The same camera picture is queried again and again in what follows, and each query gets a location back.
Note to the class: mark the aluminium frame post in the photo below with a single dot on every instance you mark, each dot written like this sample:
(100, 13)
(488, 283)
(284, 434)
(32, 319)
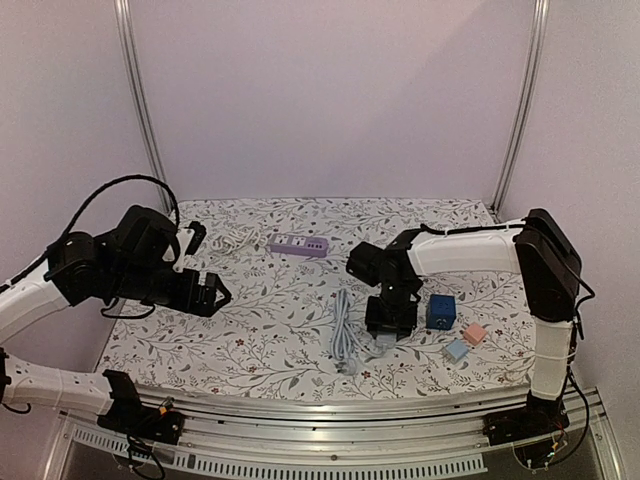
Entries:
(527, 90)
(126, 34)

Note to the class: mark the dark blue cube socket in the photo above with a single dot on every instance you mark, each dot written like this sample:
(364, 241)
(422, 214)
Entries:
(440, 312)

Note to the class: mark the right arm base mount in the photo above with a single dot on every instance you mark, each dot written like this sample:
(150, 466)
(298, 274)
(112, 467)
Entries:
(536, 418)

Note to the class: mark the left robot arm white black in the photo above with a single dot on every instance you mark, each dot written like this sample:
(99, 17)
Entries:
(141, 259)

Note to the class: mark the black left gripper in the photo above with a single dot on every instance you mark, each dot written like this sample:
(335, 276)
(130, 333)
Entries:
(186, 301)

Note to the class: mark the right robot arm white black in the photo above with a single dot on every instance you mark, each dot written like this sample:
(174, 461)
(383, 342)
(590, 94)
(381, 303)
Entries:
(533, 250)

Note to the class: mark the left aluminium frame post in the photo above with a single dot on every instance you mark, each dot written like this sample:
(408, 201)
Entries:
(126, 34)

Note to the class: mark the light blue charger plug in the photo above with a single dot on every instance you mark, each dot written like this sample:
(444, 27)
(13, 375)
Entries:
(455, 351)

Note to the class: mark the floral patterned table mat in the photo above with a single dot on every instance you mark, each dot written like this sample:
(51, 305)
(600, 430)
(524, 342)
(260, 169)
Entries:
(273, 340)

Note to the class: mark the right aluminium frame post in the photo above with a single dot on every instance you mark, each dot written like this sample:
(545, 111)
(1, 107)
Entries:
(527, 90)

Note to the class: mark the purple power strip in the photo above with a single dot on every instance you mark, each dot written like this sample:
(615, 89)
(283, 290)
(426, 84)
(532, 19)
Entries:
(298, 245)

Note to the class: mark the pink charger cube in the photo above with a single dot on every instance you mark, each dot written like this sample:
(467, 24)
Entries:
(474, 334)

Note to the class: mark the front aluminium rail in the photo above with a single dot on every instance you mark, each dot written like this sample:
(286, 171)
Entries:
(437, 437)

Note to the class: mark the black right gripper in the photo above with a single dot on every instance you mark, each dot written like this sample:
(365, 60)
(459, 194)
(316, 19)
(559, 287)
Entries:
(390, 323)

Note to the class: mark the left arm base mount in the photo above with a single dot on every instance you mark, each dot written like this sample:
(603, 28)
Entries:
(158, 424)

